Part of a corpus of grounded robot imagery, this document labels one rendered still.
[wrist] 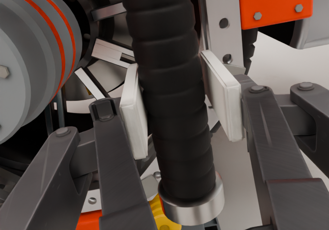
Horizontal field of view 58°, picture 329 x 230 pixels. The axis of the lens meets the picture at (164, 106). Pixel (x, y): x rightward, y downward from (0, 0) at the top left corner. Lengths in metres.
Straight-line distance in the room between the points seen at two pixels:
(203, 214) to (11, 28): 0.20
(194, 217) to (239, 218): 1.06
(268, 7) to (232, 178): 1.11
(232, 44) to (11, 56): 0.25
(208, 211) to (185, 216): 0.01
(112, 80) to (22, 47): 0.37
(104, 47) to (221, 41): 0.19
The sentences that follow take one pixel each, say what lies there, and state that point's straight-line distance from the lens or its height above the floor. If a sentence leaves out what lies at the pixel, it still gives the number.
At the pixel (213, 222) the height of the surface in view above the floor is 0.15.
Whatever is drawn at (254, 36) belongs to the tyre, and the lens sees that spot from 0.49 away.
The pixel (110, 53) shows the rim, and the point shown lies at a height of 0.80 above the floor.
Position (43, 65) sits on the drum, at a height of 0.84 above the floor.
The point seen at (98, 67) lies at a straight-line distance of 0.60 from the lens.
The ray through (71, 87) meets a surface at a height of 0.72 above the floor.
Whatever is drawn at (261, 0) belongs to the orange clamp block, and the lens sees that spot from 0.39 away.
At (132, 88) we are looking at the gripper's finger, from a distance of 0.15.
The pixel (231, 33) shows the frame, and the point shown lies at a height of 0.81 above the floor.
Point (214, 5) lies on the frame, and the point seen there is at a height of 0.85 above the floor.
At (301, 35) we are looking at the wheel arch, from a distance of 0.54.
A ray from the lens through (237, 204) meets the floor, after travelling 1.31.
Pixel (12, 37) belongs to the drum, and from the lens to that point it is 0.25.
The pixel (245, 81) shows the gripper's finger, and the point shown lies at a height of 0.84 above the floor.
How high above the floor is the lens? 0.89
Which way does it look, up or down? 24 degrees down
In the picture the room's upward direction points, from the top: 11 degrees counter-clockwise
